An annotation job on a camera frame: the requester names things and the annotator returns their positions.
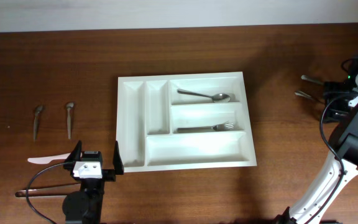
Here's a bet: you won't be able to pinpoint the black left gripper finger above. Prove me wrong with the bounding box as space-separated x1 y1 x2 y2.
63 141 82 170
112 141 124 175

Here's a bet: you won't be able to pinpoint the metal tablespoon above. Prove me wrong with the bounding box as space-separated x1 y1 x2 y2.
177 89 231 103
294 90 351 118

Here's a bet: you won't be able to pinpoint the metal fork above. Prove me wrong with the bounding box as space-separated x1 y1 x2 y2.
177 122 235 133
301 75 324 85

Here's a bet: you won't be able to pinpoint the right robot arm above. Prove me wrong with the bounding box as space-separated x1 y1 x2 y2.
273 54 358 224

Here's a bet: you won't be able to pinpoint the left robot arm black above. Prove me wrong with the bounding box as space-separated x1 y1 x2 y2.
62 141 124 223

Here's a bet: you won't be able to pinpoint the white plastic knife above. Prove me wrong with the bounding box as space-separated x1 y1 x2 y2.
27 153 70 164

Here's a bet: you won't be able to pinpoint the metal tongs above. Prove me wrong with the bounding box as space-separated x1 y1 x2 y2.
14 183 80 198

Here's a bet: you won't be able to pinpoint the small teaspoon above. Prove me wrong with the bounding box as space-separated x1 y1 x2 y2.
33 105 44 141
66 102 75 139

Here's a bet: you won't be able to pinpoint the small teaspoon far left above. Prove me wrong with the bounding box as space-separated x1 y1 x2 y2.
33 105 44 141

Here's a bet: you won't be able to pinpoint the white plastic cutlery tray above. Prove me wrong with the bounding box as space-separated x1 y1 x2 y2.
116 72 257 172

